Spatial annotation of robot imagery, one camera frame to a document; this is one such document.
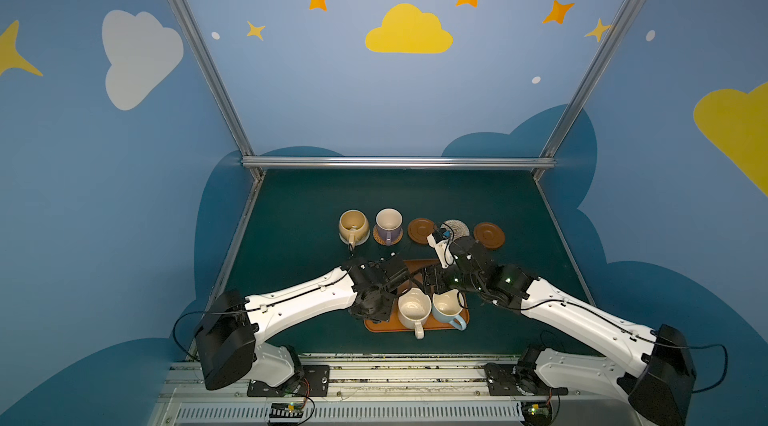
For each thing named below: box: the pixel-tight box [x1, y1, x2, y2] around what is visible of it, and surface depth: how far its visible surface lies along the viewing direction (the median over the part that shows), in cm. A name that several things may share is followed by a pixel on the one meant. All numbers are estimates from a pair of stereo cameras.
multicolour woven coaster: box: [441, 219, 470, 241], surface depth 107 cm
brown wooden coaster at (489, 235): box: [474, 222, 505, 249], surface depth 105 cm
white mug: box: [398, 287, 432, 340], surface depth 78 cm
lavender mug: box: [375, 208, 403, 246], surface depth 100 cm
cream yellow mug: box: [339, 209, 370, 252], surface depth 98 cm
